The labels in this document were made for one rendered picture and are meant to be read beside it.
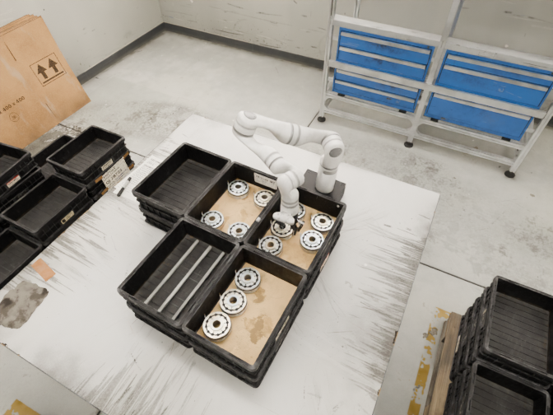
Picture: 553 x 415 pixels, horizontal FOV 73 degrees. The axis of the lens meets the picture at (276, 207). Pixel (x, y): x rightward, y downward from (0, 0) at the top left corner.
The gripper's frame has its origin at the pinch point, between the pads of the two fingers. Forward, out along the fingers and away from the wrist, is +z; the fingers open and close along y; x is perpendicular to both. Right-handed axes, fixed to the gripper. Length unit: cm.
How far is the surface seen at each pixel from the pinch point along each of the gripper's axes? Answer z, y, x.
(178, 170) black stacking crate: 3, 68, -14
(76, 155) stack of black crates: 37, 165, -26
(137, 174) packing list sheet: 15, 96, -12
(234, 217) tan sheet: 2.4, 26.5, 1.9
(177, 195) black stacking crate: 3, 58, 1
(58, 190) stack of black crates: 48, 165, -2
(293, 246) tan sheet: 2.4, -4.5, 5.6
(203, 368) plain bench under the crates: 15, 8, 62
